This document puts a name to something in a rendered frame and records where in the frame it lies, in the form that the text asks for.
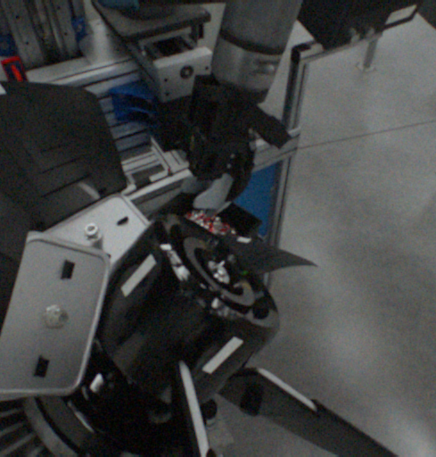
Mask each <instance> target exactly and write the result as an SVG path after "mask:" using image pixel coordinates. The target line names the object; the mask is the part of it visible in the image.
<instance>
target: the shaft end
mask: <svg viewBox="0 0 436 457"><path fill-rule="evenodd" d="M206 266H207V269H208V270H209V272H210V274H212V275H213V276H214V277H215V278H216V279H218V280H219V281H221V282H224V283H228V282H229V277H228V275H227V274H226V270H225V268H224V267H222V266H220V265H219V264H216V263H215V262H207V263H206Z"/></svg>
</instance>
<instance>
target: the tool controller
mask: <svg viewBox="0 0 436 457"><path fill-rule="evenodd" d="M424 1H425V0H303V1H302V4H301V6H300V10H299V14H298V17H297V19H296V20H297V21H298V22H299V23H300V25H301V26H302V27H304V28H305V29H306V31H307V32H308V33H309V34H310V36H312V37H313V38H314V39H315V40H316V41H317V42H318V43H320V44H321V46H322V47H323V50H325V51H326V50H330V49H333V48H335V47H338V46H342V45H346V44H348V43H351V44H354V43H355V41H357V40H358V39H360V38H362V37H365V38H369V37H371V36H372V35H373V34H376V33H378V32H381V31H384V30H386V29H392V28H395V27H397V26H399V25H402V24H406V23H409V22H411V21H412V20H413V19H414V17H415V15H416V13H417V12H418V10H420V8H421V7H422V5H423V4H424Z"/></svg>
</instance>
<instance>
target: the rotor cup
mask: <svg viewBox="0 0 436 457"><path fill-rule="evenodd" d="M149 255H152V257H153V259H154V261H155V262H156V264H155V265H154V266H153V267H152V268H151V269H149V270H148V272H147V274H146V275H145V276H144V277H143V278H142V280H141V281H140V282H139V283H137V284H136V286H135V287H134V289H133V290H132V291H131V292H130V293H129V294H128V295H127V296H125V295H124V293H123V291H122V289H121V288H122V287H123V285H124V284H126V283H127V282H128V281H129V279H130V278H131V277H132V276H133V275H134V274H135V272H136V270H137V269H139V268H140V267H141V266H142V265H143V263H144V262H145V260H146V259H147V258H148V257H149ZM207 262H215V263H216V264H219V265H220V266H222V267H224V268H225V270H226V274H227V275H228V277H229V282H228V283H224V282H221V281H219V280H218V279H216V278H215V277H214V276H213V275H212V274H210V272H209V270H208V269H207V266H206V263H207ZM279 329H280V317H279V313H278V310H277V307H276V303H275V301H274V299H273V296H272V295H271V294H270V293H269V292H268V290H267V288H266V287H265V284H264V283H263V281H262V280H261V279H260V277H258V276H257V275H256V273H255V271H254V270H253V269H252V268H251V266H250V265H249V264H248V263H246V262H245V261H244V260H243V258H242V257H241V256H240V255H239V254H238V253H237V252H236V251H234V250H233V249H231V247H230V246H229V245H228V244H227V243H226V242H224V241H222V240H221V239H220V238H218V236H217V235H215V234H214V233H213V232H210V231H209V230H207V229H206V228H205V227H203V226H201V225H199V223H197V222H195V221H193V220H190V219H187V218H185V217H182V216H179V215H174V214H167V213H165V214H160V215H159V216H157V217H156V218H154V219H153V220H150V221H149V222H148V223H147V226H146V227H145V228H144V229H143V231H142V232H141V233H140V234H138V235H137V236H136V239H135V240H134V241H133V242H132V243H131V245H130V246H129V247H128V248H127V250H126V251H125V252H124V253H123V254H122V255H121V256H120V257H119V258H118V260H117V261H116V263H115V264H114V265H113V266H111V271H110V276H109V279H108V283H107V287H106V291H105V295H104V298H103V306H102V309H101V314H100V318H99V321H98V325H97V329H96V332H95V336H94V339H93V343H92V347H91V351H90V354H89V359H88V363H87V366H86V374H85V377H84V380H83V382H82V384H81V387H80V388H79V389H78V392H77V393H76V394H70V395H64V396H39V398H40V400H41V402H42V403H43V404H44V406H45V409H46V410H47V412H48V413H49V415H50V416H51V418H52V420H53V422H54V423H55V425H57V426H58V427H59V428H60V429H61V430H62V432H63V434H64V435H65V436H66V437H67V438H68V439H69V440H71V441H73V442H74V443H75V444H76V445H77V446H79V448H80V449H81V450H83V451H85V452H87V453H89V454H90V455H92V456H94V457H160V447H159V444H160V442H162V441H166V440H170V438H173V419H172V391H171V383H170V355H174V354H176V355H177V358H178V360H179V361H183V362H184V365H186V366H187V368H188V369H189V371H190V375H191V380H192V383H193V389H194V393H195V397H196V401H198V404H199V408H200V404H201V403H205V402H207V401H208V400H210V399H211V398H212V397H213V396H214V395H215V394H216V393H217V392H218V390H219V389H220V388H221V387H222V386H225V385H226V384H227V383H228V382H229V381H230V380H231V379H232V378H233V377H234V375H236V374H237V373H238V372H239V371H240V370H241V369H242V368H244V367H245V366H246V365H247V364H249V363H250V361H251V360H252V359H253V358H254V357H255V356H256V355H257V354H258V353H260V352H261V351H262V350H264V348H265V347H266V346H267V345H268V344H269V343H270V342H271V341H273V340H274V339H275V337H276V334H277V332H278V331H279ZM233 338H237V339H239V340H241V341H243V342H242V343H241V344H240V345H239V346H238V347H236V348H235V349H234V350H233V351H232V352H231V353H230V354H229V355H228V356H227V357H226V358H225V359H224V360H223V361H222V362H221V363H220V364H219V365H218V366H217V367H216V368H215V369H214V370H213V371H212V372H211V373H209V372H208V371H205V370H203V369H202V368H203V367H204V366H205V365H206V364H207V363H208V361H209V360H211V359H213V358H214V357H215V356H216V355H217V354H218V353H219V352H220V351H221V350H222V348H224V347H225V346H226V345H227V344H228V343H229V342H230V341H231V340H232V339H233Z"/></svg>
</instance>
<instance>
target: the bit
mask: <svg viewBox="0 0 436 457"><path fill-rule="evenodd" d="M27 1H28V4H29V9H30V11H31V15H32V18H33V21H34V23H36V26H37V32H38V34H39V36H40V37H46V36H48V35H50V34H51V32H50V29H49V27H48V24H47V21H46V18H45V12H44V9H43V6H42V4H41V1H40V0H27Z"/></svg>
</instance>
